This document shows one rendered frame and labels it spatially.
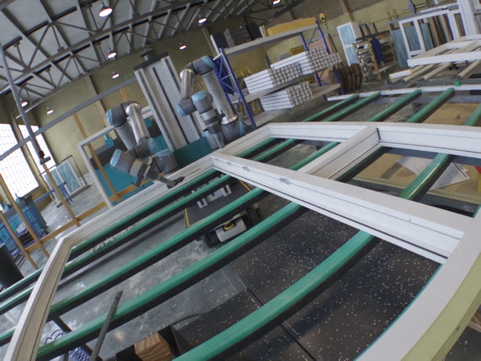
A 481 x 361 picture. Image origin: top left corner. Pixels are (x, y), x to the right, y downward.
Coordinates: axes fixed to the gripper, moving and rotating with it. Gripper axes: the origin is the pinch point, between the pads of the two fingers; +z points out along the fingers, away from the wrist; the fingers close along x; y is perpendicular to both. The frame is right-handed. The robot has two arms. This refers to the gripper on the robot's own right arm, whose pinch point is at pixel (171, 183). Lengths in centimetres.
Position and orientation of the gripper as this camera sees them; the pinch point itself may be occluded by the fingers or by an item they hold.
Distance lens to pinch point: 142.3
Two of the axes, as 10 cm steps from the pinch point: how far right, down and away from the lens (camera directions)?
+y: 3.9, -9.1, 1.6
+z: 8.7, 4.1, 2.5
